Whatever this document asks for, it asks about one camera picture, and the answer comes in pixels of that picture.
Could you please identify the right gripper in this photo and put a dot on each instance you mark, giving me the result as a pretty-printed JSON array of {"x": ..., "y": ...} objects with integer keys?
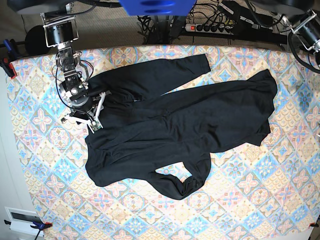
[{"x": 88, "y": 110}]

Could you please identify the black t-shirt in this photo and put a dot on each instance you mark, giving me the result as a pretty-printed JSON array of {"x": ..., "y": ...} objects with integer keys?
[{"x": 154, "y": 131}]

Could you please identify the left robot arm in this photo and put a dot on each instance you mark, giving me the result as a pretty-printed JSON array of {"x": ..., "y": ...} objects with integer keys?
[{"x": 301, "y": 21}]

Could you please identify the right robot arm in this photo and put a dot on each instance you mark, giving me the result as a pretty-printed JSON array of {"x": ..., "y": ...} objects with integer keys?
[{"x": 60, "y": 30}]

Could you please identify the black round stool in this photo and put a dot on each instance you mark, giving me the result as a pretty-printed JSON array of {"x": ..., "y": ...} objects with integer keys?
[{"x": 35, "y": 41}]

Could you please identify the upper left table clamp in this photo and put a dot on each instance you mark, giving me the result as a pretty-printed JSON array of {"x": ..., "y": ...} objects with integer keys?
[{"x": 5, "y": 62}]

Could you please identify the table clamp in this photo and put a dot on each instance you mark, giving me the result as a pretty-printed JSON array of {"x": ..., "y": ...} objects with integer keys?
[
  {"x": 5, "y": 62},
  {"x": 37, "y": 226},
  {"x": 314, "y": 225}
]

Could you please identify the lower left table clamp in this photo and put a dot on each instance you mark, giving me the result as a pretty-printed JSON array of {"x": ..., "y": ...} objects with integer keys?
[{"x": 37, "y": 226}]

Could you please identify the white power strip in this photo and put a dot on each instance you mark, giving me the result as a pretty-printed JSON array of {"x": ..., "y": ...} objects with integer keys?
[{"x": 207, "y": 28}]

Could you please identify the patterned tablecloth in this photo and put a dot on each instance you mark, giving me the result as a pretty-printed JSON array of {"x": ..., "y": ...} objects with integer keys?
[{"x": 251, "y": 193}]

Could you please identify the lower right table clamp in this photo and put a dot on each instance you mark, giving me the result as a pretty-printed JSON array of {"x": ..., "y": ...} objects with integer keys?
[{"x": 314, "y": 225}]

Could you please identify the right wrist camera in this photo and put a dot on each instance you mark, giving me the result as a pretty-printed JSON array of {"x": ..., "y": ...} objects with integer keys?
[{"x": 95, "y": 126}]

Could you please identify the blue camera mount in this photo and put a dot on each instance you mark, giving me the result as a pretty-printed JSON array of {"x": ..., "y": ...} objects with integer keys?
[{"x": 157, "y": 7}]

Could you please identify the white wall outlet box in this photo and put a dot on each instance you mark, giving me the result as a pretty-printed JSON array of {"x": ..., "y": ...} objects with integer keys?
[{"x": 22, "y": 220}]

